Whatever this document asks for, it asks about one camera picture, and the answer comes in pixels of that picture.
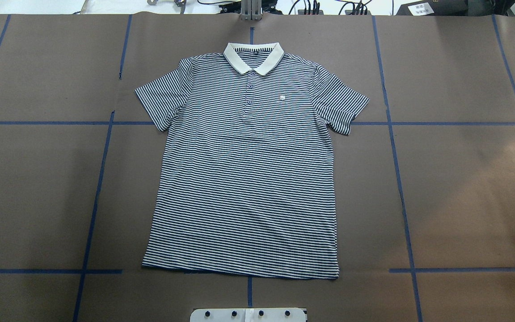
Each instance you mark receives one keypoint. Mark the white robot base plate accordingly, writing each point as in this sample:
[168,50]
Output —
[291,314]

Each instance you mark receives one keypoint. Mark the aluminium camera mast profile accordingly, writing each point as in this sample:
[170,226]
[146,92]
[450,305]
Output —
[251,10]

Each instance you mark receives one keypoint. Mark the navy white striped polo shirt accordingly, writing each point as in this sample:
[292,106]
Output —
[246,184]

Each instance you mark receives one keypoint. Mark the black box with label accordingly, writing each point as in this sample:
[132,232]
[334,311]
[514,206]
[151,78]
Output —
[434,8]

